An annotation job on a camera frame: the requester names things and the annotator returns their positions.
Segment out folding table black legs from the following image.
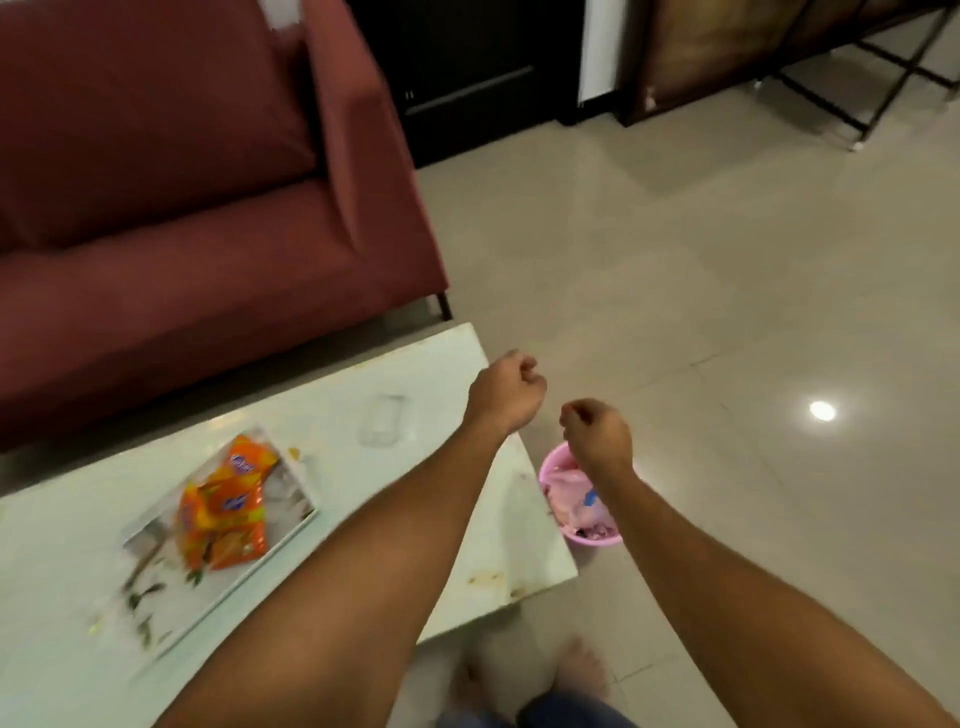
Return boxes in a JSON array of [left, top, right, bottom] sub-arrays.
[[753, 7, 960, 154]]

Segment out person's left hand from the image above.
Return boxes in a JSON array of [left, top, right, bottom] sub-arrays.
[[463, 349, 549, 438]]

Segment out person's right hand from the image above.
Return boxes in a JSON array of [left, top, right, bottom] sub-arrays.
[[558, 398, 635, 481]]

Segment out brown wooden board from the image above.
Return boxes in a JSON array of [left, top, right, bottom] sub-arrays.
[[614, 0, 960, 127]]

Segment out black door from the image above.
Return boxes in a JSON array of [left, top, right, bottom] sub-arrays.
[[344, 0, 586, 170]]

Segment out person's jeans leg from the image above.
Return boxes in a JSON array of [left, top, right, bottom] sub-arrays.
[[438, 704, 519, 728], [521, 689, 639, 728]]

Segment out person's left forearm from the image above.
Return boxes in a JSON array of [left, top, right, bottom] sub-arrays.
[[153, 416, 519, 728]]

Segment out clear plastic container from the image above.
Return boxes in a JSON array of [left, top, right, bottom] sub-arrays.
[[359, 393, 410, 449]]

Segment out red fabric sofa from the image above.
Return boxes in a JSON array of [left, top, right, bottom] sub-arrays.
[[0, 0, 454, 455]]

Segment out white printed tray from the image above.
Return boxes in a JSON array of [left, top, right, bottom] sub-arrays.
[[86, 427, 320, 661]]

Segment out person's foot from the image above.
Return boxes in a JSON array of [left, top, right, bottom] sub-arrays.
[[554, 637, 610, 703], [449, 659, 496, 714]]

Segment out person's left jeans leg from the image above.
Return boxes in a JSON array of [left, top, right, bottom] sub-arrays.
[[438, 704, 519, 728]]

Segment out person's right foot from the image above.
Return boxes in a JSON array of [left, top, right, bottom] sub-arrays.
[[554, 637, 610, 703]]

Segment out red sofa back cushion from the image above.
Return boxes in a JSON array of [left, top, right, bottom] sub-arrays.
[[0, 0, 320, 253]]

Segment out person's left foot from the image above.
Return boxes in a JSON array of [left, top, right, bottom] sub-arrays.
[[449, 659, 496, 714]]

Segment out person's right forearm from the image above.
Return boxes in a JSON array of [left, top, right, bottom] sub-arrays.
[[592, 457, 960, 728]]

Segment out pink plastic bin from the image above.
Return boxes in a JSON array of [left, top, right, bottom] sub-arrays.
[[538, 440, 625, 549]]

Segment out person's right jeans leg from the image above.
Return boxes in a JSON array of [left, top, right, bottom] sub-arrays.
[[521, 689, 639, 728]]

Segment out clear zip bag blue seal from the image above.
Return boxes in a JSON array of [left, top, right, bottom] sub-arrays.
[[543, 468, 620, 538]]

